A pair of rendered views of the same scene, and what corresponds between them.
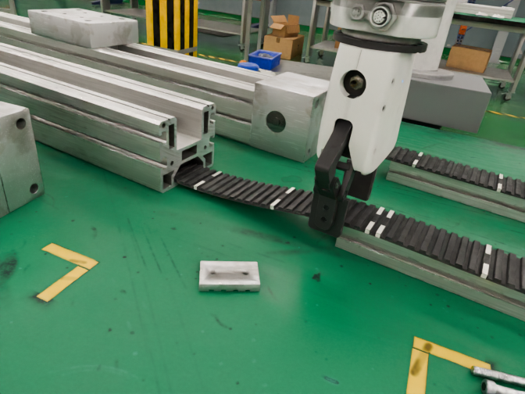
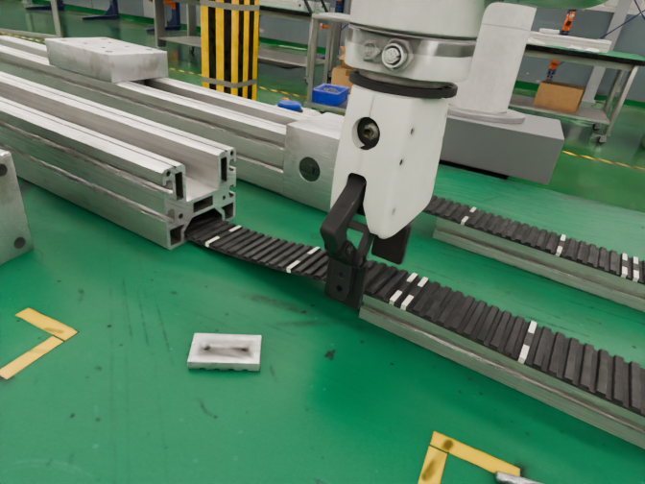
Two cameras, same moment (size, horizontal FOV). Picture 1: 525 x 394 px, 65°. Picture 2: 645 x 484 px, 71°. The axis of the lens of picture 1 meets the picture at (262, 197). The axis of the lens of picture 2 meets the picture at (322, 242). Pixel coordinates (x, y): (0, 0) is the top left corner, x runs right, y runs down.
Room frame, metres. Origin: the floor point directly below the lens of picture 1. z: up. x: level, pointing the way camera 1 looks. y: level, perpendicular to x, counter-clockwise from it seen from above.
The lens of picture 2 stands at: (0.03, -0.05, 1.02)
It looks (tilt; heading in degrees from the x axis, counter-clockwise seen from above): 29 degrees down; 1
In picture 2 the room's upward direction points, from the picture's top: 7 degrees clockwise
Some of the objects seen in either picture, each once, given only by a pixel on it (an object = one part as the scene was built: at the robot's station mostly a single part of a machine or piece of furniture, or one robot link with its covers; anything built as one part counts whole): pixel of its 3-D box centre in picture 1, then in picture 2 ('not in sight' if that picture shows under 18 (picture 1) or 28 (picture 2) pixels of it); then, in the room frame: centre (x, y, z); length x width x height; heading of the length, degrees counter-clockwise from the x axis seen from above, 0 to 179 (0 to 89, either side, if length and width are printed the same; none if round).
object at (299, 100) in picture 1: (298, 112); (338, 159); (0.60, -0.04, 0.83); 0.12 x 0.09 x 0.10; 153
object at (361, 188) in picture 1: (364, 165); (397, 223); (0.40, -0.10, 0.84); 0.03 x 0.03 x 0.07; 63
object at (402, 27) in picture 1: (383, 17); (406, 55); (0.35, -0.08, 0.99); 0.09 x 0.08 x 0.03; 153
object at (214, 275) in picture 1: (229, 275); (226, 351); (0.27, 0.02, 0.78); 0.05 x 0.03 x 0.01; 99
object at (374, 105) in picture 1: (366, 94); (391, 144); (0.36, -0.08, 0.93); 0.10 x 0.07 x 0.11; 153
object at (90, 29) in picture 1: (85, 34); (108, 66); (0.79, 0.36, 0.87); 0.16 x 0.11 x 0.07; 63
